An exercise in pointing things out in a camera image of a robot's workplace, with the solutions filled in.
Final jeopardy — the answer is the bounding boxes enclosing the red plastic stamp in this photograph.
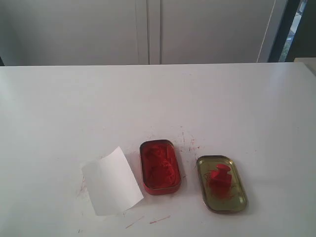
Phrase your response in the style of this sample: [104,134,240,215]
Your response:
[208,164,232,199]

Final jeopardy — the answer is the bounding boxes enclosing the red ink paste tin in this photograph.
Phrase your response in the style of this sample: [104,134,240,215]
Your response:
[140,139,181,196]

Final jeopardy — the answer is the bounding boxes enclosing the white paper sheet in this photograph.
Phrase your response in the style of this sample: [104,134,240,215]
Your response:
[82,147,144,216]

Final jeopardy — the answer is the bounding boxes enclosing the brass tin lid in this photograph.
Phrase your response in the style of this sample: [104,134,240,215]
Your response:
[197,155,248,214]

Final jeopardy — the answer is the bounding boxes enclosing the white cabinet doors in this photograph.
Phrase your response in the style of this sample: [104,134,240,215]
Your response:
[0,0,286,66]

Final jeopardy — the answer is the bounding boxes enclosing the dark window frame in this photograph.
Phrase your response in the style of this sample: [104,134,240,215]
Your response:
[268,0,316,63]

